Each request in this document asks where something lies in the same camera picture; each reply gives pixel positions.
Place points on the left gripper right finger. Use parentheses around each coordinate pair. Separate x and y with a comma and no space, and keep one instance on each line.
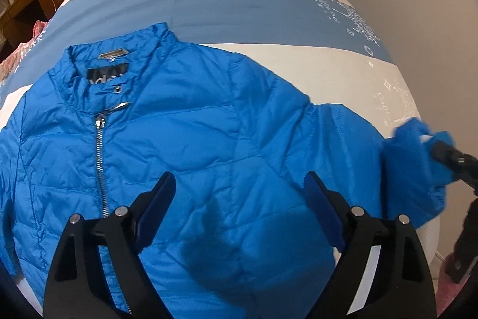
(382,271)

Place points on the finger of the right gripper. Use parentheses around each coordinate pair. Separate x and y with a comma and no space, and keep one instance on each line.
(463,166)

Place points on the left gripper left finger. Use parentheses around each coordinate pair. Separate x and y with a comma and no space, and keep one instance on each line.
(77,285)

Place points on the blue puffer jacket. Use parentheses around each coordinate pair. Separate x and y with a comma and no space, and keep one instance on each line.
(107,119)

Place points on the pink floral quilt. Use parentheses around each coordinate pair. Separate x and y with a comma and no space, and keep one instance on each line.
(11,64)

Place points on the wooden desk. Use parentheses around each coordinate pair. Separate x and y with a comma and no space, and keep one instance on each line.
(18,20)

